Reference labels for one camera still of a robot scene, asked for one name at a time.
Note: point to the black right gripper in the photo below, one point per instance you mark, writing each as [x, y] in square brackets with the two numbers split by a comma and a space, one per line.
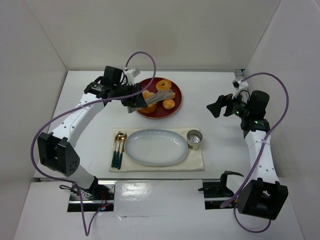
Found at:
[227, 106]

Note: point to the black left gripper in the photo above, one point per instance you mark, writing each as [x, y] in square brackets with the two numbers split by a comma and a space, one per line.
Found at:
[136, 97]

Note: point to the metal tongs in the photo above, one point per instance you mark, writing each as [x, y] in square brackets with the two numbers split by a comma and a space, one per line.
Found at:
[159, 96]

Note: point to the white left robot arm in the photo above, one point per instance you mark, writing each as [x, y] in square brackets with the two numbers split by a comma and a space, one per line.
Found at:
[57, 148]

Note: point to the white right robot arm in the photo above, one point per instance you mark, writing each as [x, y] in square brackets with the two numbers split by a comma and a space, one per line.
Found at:
[261, 194]

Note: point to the large crumb-topped yellow cake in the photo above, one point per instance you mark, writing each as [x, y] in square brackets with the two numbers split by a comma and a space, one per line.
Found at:
[151, 107]

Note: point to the dark red round tray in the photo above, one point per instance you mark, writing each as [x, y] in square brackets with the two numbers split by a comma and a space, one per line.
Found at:
[160, 112]

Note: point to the small round bun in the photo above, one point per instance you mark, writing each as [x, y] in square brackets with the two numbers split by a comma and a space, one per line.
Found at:
[168, 104]

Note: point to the steel cup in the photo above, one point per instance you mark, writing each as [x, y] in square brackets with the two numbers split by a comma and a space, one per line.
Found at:
[194, 139]

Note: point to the light blue oval plate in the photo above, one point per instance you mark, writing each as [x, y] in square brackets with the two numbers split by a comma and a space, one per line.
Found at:
[156, 147]

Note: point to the cream cloth placemat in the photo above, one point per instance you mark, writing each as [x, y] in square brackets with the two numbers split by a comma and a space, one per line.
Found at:
[192, 162]

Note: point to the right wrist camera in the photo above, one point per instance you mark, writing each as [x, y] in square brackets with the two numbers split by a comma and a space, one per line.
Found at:
[239, 86]

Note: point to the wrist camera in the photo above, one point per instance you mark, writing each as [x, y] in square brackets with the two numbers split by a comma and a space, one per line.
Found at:
[239, 86]
[131, 74]

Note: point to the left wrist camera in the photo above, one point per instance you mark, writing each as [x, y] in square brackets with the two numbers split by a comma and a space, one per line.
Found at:
[131, 74]

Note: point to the ring-shaped bread donut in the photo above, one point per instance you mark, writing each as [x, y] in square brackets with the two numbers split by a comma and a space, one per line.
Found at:
[163, 85]

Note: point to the gold spoon green handle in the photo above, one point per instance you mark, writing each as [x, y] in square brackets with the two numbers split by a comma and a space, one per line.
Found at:
[120, 139]

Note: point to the gold fork green handle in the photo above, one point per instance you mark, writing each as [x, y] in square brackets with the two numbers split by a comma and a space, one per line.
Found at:
[115, 148]

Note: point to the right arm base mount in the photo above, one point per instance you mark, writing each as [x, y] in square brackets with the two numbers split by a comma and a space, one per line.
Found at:
[215, 192]

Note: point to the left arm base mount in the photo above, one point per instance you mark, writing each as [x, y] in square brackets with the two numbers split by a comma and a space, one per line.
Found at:
[102, 201]

